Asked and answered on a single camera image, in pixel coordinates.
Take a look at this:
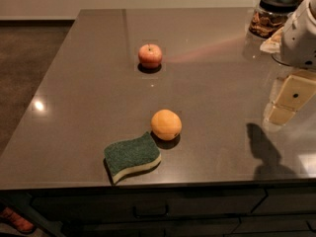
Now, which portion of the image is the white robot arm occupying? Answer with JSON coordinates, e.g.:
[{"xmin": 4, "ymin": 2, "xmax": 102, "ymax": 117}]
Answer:
[{"xmin": 264, "ymin": 0, "xmax": 316, "ymax": 126}]

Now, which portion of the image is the red apple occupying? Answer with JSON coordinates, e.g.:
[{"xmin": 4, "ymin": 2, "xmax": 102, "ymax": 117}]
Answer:
[{"xmin": 138, "ymin": 43, "xmax": 162, "ymax": 69}]

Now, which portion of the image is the glass jar with black lid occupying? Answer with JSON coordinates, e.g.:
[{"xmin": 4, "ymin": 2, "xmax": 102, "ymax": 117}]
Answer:
[{"xmin": 249, "ymin": 0, "xmax": 298, "ymax": 39}]

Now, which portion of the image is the orange fruit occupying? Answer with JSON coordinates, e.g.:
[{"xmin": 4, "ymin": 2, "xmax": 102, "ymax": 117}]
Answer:
[{"xmin": 150, "ymin": 110, "xmax": 182, "ymax": 141}]

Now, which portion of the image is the green and yellow sponge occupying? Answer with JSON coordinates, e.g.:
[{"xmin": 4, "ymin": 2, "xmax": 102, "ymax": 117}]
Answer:
[{"xmin": 104, "ymin": 132, "xmax": 161, "ymax": 184}]

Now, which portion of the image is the dark cabinet drawer front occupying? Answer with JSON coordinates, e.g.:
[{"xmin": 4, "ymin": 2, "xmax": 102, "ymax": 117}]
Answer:
[{"xmin": 32, "ymin": 190, "xmax": 265, "ymax": 222}]

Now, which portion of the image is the orange object on floor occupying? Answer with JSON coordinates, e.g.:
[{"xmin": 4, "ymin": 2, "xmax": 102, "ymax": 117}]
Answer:
[{"xmin": 0, "ymin": 207, "xmax": 36, "ymax": 234}]

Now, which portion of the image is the dark cabinet drawer handle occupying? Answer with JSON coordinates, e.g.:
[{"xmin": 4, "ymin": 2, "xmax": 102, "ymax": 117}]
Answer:
[{"xmin": 132, "ymin": 205, "xmax": 169, "ymax": 219}]

